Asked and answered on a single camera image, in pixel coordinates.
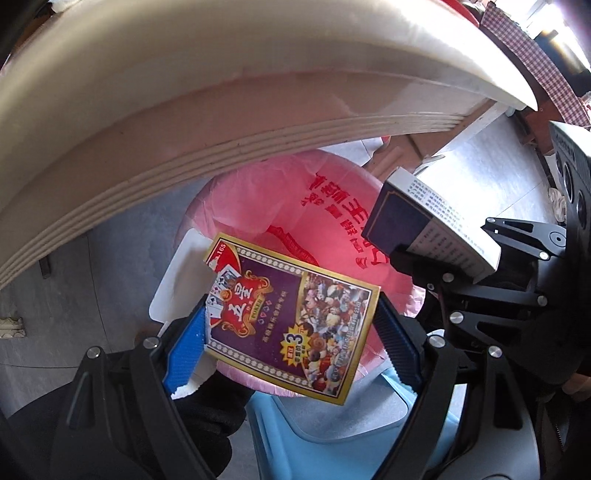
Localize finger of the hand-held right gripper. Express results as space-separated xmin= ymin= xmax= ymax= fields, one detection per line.
xmin=481 ymin=216 xmax=570 ymax=263
xmin=390 ymin=247 xmax=555 ymax=366

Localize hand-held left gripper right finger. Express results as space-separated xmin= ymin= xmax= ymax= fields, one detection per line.
xmin=374 ymin=305 xmax=540 ymax=480

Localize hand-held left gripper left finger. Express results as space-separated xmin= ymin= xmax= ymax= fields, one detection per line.
xmin=55 ymin=302 xmax=219 ymax=480

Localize dark blue cigarette box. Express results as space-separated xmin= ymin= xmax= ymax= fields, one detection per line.
xmin=361 ymin=167 xmax=502 ymax=283

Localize purple playing card box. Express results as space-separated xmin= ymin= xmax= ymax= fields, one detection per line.
xmin=203 ymin=234 xmax=381 ymax=407

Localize pink bag lined bin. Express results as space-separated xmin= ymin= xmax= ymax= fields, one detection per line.
xmin=173 ymin=152 xmax=432 ymax=400

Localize crumpled white tissue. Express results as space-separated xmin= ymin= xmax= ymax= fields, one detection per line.
xmin=547 ymin=188 xmax=568 ymax=223

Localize light blue plastic stool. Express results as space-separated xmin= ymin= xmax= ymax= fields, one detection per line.
xmin=245 ymin=364 xmax=462 ymax=480

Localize red checked cloth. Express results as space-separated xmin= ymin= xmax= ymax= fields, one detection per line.
xmin=480 ymin=0 xmax=591 ymax=127

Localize white scalloped plastic piece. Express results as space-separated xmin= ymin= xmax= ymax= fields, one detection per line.
xmin=0 ymin=315 xmax=25 ymax=341

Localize white round table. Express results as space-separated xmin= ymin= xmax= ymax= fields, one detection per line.
xmin=0 ymin=0 xmax=539 ymax=291

